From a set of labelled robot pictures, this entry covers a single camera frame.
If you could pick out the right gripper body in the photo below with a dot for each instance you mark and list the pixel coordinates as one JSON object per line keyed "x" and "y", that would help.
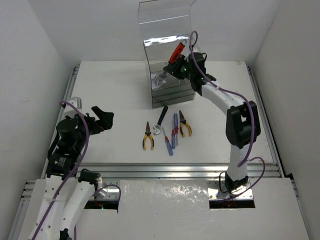
{"x": 182, "y": 66}

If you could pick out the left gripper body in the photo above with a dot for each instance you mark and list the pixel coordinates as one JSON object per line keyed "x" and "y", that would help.
{"x": 94, "y": 122}

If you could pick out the red handle adjustable wrench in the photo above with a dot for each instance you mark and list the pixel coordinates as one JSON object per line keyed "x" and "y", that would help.
{"x": 176, "y": 52}

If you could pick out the clear acrylic box cover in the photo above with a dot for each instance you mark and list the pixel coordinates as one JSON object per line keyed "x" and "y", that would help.
{"x": 163, "y": 25}

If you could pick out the black handle adjustable wrench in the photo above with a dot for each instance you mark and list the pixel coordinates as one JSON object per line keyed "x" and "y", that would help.
{"x": 157, "y": 126}

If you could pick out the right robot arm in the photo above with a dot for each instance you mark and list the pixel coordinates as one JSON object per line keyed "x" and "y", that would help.
{"x": 242, "y": 118}

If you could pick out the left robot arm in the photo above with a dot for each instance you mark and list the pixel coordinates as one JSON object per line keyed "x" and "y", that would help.
{"x": 67, "y": 190}

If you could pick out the smoky top tray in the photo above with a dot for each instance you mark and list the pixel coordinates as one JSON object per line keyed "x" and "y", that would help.
{"x": 163, "y": 84}

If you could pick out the smoky tray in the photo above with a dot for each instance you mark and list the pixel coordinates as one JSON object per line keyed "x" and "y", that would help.
{"x": 172, "y": 96}
{"x": 173, "y": 101}
{"x": 163, "y": 84}

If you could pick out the smoky middle tray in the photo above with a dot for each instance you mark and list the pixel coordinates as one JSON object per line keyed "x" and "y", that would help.
{"x": 172, "y": 96}

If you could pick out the smoky bottom tray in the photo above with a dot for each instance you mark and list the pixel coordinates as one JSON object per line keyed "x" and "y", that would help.
{"x": 173, "y": 101}

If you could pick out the yellow long-nose pliers left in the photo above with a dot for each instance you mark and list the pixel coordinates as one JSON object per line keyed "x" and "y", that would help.
{"x": 148, "y": 135}

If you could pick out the yellow pliers right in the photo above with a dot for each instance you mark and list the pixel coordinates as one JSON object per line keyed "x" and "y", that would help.
{"x": 183, "y": 122}

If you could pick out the red blue small screwdriver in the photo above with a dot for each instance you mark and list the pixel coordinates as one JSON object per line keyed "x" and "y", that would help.
{"x": 173, "y": 137}

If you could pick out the red clear screwdriver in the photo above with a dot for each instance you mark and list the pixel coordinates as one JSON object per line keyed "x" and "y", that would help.
{"x": 167, "y": 142}

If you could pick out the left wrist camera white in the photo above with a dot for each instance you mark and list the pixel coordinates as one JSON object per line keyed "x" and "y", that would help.
{"x": 73, "y": 101}

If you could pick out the blue handle screwdriver long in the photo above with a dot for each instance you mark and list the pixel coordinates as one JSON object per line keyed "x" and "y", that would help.
{"x": 175, "y": 123}

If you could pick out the aluminium frame rail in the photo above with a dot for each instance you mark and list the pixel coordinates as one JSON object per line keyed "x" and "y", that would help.
{"x": 122, "y": 87}

